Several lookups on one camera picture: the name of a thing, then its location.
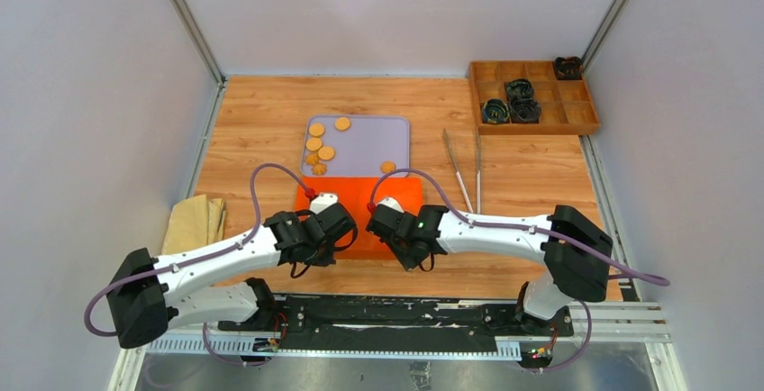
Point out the rolled dark fabric right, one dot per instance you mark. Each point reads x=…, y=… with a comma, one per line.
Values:
x=525, y=111

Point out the lavender cookie tray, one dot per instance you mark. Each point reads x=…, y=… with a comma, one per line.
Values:
x=371, y=140

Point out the orange box lid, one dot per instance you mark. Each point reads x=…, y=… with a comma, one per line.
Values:
x=354, y=193

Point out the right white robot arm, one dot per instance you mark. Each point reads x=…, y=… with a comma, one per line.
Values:
x=574, y=251

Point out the yellow cloth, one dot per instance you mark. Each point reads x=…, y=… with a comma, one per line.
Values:
x=194, y=223

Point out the round yellow biscuit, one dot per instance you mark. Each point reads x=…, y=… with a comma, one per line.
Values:
x=342, y=123
x=316, y=130
x=326, y=153
x=314, y=144

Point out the rolled dark fabric top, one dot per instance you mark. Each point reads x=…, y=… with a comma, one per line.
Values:
x=520, y=88

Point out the flower butter cookie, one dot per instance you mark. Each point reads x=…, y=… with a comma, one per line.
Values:
x=319, y=169
x=312, y=159

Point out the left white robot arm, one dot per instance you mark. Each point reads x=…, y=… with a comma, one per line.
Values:
x=152, y=295

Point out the black object in corner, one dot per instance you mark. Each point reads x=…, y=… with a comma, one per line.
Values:
x=568, y=68

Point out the flower butter cookie lower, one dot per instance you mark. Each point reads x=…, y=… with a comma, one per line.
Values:
x=319, y=169

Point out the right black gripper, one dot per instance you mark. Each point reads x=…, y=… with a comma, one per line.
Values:
x=409, y=262

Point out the flower butter cookie upper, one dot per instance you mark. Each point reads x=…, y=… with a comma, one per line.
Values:
x=312, y=159

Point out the wooden compartment organizer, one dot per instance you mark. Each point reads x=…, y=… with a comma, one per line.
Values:
x=567, y=106

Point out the swirl butter cookie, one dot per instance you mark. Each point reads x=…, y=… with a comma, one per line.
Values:
x=387, y=167

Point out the rolled dark fabric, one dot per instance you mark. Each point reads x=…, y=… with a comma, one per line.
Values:
x=525, y=111
x=495, y=111
x=520, y=88

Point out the rolled dark fabric left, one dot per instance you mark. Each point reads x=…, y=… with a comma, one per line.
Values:
x=495, y=111

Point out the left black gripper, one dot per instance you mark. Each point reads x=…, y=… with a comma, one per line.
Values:
x=325, y=259

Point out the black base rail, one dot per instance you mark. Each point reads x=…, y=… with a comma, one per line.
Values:
x=392, y=324

